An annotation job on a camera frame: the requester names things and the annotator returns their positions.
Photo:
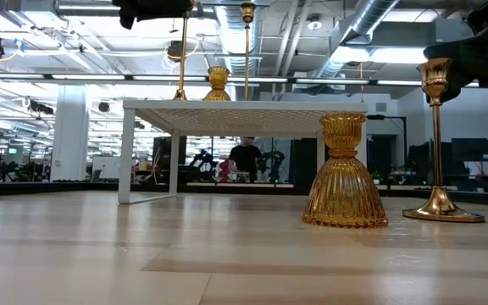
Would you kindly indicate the white metal shelf rack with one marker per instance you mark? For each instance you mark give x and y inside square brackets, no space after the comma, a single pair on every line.
[244,106]

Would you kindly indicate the large amber glass candle holder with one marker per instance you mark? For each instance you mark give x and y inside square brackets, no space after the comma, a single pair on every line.
[345,190]

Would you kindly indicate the small amber glass candle holder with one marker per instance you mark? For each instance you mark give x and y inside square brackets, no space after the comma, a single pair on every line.
[218,78]

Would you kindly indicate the black desk monitor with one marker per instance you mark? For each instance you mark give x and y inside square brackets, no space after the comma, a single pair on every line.
[473,149]

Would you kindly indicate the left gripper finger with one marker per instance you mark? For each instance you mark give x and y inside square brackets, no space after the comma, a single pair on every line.
[168,9]

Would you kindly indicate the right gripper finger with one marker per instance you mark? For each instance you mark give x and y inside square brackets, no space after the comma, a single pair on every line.
[481,59]

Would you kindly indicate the gold metal candlestick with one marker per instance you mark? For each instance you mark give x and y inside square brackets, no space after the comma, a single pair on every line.
[247,63]
[439,207]
[182,63]

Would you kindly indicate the black cabinet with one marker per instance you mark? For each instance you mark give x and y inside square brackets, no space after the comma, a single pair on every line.
[303,163]

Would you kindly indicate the black background robot arm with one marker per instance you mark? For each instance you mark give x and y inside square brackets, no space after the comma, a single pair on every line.
[271,163]
[201,163]

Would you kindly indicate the person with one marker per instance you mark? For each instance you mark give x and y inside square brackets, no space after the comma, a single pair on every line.
[245,159]

